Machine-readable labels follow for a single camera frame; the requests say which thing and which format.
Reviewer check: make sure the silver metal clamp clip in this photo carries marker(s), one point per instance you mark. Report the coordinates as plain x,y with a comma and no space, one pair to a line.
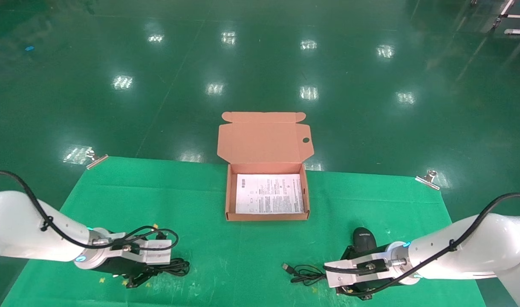
428,179
96,160

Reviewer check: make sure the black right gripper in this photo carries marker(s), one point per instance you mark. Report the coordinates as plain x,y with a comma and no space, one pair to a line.
371,256

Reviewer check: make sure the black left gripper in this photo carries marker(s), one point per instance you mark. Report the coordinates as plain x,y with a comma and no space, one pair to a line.
119,267

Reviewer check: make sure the white printed instruction sheet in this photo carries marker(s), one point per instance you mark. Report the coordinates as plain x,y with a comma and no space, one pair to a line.
268,194

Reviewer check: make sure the orange cardboard box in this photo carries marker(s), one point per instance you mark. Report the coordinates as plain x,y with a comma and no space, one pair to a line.
264,143

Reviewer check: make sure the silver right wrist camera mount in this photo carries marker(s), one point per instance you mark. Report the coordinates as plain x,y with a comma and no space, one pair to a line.
349,276

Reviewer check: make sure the green table mat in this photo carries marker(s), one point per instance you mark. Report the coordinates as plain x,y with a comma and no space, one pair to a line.
243,256

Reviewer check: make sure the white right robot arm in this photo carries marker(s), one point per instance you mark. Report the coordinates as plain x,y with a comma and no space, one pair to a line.
473,247

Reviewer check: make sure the white metal frame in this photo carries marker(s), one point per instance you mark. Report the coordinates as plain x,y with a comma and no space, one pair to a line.
515,17

